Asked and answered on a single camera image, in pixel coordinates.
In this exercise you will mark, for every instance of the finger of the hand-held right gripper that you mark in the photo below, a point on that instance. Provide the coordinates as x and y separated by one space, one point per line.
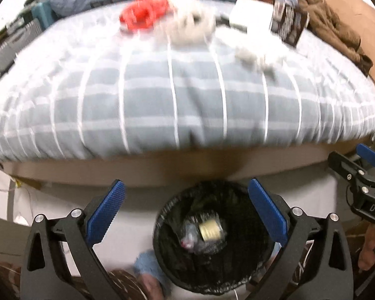
370 155
343 164

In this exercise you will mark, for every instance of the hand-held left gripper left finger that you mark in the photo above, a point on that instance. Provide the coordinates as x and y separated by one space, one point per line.
107 206

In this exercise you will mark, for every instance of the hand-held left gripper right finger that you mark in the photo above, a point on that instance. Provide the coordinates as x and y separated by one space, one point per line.
267 207

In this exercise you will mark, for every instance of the black waste bin with liner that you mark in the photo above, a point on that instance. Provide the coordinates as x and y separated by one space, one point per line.
175 265

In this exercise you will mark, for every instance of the white tissue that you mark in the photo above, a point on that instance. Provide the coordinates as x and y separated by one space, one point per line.
257 54

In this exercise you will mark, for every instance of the person's right hand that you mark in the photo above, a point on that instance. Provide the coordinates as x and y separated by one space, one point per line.
369 248

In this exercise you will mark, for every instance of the blue slipper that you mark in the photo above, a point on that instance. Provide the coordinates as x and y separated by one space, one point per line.
148 264

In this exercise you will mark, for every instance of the person's leg brown pants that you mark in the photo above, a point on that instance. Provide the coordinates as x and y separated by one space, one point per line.
125 284

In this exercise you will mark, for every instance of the crumpled clear plastic wrapper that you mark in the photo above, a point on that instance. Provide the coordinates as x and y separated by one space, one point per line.
190 237

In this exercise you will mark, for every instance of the white charger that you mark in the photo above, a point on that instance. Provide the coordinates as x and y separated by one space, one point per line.
20 219

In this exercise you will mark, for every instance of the grey cabinet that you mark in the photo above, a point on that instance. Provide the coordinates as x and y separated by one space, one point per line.
3 234

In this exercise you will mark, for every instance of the grey checked quilt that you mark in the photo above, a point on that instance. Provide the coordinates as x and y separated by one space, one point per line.
175 106

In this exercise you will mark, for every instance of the brown cloth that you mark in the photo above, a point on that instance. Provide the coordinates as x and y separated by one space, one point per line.
331 25

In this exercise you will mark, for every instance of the brown wooden board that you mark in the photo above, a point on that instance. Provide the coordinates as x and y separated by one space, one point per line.
356 9

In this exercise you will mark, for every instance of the black and brown packet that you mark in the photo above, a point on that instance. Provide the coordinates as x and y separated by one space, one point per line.
289 22

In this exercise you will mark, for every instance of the white box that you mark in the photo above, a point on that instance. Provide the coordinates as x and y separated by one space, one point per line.
251 12

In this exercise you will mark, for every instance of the grey plastic crates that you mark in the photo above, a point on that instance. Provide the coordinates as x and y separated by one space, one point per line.
9 50

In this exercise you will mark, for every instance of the red plastic bag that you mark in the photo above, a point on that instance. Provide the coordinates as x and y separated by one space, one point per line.
143 14

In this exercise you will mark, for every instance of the teal box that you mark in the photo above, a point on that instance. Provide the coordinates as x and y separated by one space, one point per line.
43 14

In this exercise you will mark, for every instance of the wooden bed frame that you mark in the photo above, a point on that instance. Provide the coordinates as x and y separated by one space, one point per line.
175 170

